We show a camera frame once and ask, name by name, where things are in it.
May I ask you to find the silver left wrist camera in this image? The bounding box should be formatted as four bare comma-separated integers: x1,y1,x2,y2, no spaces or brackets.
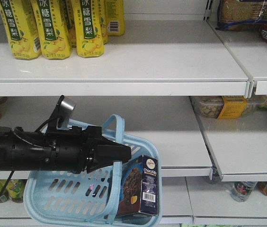
47,95,76,131

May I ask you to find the dark blue Chocofello cookie box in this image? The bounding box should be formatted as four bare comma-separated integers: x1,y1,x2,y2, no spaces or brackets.
117,155,158,217

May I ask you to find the white supermarket shelving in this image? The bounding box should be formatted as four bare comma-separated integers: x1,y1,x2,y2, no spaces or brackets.
0,0,267,227

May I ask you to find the clear water bottle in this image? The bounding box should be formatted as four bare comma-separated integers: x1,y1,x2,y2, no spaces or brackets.
230,182,257,202

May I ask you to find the cracker package blue trim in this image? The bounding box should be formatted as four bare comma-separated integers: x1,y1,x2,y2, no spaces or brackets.
217,0,267,30

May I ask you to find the light blue plastic basket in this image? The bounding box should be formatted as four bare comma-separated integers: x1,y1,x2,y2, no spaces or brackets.
24,114,162,227

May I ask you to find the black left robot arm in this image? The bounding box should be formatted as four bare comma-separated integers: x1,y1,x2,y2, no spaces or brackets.
0,126,131,174

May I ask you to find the clear box of snacks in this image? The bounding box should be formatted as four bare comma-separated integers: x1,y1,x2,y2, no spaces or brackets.
190,95,267,119

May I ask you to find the yellow pear drink bottle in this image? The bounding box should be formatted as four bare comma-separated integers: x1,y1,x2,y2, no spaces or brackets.
0,0,41,60
71,0,105,58
105,0,125,36
30,0,72,60

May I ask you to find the rear yellow pear drink bottle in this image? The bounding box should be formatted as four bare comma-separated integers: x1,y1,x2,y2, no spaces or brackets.
105,0,125,36

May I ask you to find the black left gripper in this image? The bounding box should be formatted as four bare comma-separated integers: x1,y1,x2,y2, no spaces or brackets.
44,125,132,174

